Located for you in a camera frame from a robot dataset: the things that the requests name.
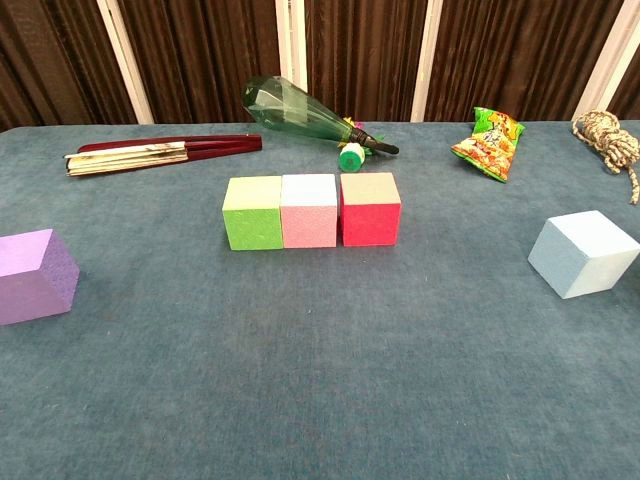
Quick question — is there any teal table mat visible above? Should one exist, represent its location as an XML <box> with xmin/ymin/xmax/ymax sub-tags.
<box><xmin>0</xmin><ymin>118</ymin><xmax>640</xmax><ymax>480</ymax></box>

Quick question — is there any folded red paper fan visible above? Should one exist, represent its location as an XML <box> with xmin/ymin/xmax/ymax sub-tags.
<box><xmin>63</xmin><ymin>133</ymin><xmax>264</xmax><ymax>178</ymax></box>

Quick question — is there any pale pink foam cube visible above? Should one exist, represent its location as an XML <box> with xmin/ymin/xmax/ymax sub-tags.
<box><xmin>279</xmin><ymin>173</ymin><xmax>339</xmax><ymax>249</ymax></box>

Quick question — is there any green transparent bottle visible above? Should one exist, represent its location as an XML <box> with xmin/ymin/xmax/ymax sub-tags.
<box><xmin>241</xmin><ymin>75</ymin><xmax>361</xmax><ymax>146</ymax></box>

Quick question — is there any light blue foam cube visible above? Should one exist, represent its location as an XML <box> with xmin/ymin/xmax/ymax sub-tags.
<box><xmin>527</xmin><ymin>209</ymin><xmax>640</xmax><ymax>300</ymax></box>

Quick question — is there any green orange snack bag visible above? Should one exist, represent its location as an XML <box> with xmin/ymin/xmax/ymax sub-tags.
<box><xmin>450</xmin><ymin>106</ymin><xmax>527</xmax><ymax>184</ymax></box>

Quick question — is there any beige braided rope bundle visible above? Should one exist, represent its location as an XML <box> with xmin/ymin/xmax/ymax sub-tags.
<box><xmin>571</xmin><ymin>110</ymin><xmax>640</xmax><ymax>205</ymax></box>

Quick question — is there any green foam cube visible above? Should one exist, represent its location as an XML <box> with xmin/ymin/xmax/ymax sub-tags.
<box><xmin>221</xmin><ymin>175</ymin><xmax>284</xmax><ymax>251</ymax></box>

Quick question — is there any purple foam cube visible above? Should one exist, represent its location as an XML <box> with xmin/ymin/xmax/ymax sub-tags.
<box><xmin>0</xmin><ymin>228</ymin><xmax>81</xmax><ymax>327</ymax></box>

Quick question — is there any colourful feather shuttlecock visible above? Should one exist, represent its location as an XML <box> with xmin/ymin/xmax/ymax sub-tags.
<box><xmin>337</xmin><ymin>115</ymin><xmax>401</xmax><ymax>174</ymax></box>

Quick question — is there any red foam cube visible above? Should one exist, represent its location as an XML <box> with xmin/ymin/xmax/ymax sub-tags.
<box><xmin>339</xmin><ymin>172</ymin><xmax>403</xmax><ymax>248</ymax></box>

